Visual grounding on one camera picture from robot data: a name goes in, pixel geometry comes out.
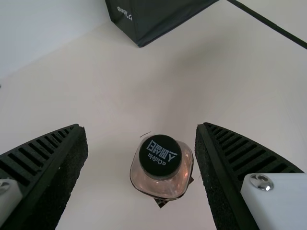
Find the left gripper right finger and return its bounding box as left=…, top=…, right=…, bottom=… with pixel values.
left=195, top=122, right=307, bottom=230

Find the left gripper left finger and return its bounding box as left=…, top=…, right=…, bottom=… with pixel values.
left=0, top=123, right=89, bottom=230

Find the dark coffee bottle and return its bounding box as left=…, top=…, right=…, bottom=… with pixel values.
left=129, top=134, right=194, bottom=199

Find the black strip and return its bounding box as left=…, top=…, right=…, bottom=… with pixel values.
left=226, top=0, right=307, bottom=50

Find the dark grey bag with straps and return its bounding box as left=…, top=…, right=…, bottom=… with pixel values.
left=105, top=0, right=218, bottom=48

